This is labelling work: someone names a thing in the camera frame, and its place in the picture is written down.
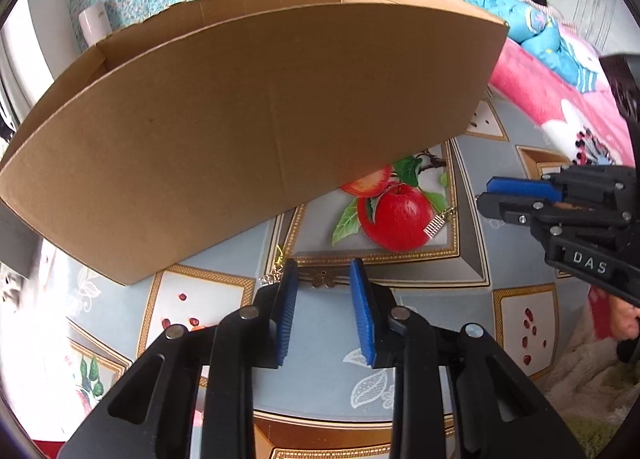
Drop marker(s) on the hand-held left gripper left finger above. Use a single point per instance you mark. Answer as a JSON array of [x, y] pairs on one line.
[[289, 319]]

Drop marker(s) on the brown cardboard box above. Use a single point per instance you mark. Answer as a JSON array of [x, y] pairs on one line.
[[225, 139]]

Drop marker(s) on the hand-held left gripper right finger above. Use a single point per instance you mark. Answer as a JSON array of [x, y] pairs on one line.
[[359, 319]]

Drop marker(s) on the green fluffy rug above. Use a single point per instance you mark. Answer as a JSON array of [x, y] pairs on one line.
[[592, 436]]

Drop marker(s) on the silver rectangular earring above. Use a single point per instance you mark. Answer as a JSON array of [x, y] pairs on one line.
[[435, 225]]

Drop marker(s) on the white fluffy blanket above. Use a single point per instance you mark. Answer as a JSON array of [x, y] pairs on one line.
[[590, 374]]

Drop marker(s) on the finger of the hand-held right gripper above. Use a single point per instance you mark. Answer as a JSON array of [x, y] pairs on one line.
[[520, 186], [505, 211]]

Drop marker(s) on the fruit printed tablecloth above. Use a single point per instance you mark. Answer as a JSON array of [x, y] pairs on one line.
[[430, 314]]

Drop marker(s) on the blue quilt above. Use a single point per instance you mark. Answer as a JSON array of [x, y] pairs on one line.
[[545, 29]]

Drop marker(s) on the white cylindrical appliance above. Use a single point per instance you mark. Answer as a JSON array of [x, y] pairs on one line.
[[95, 24]]

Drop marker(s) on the person's right hand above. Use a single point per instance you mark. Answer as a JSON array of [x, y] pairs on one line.
[[625, 321]]

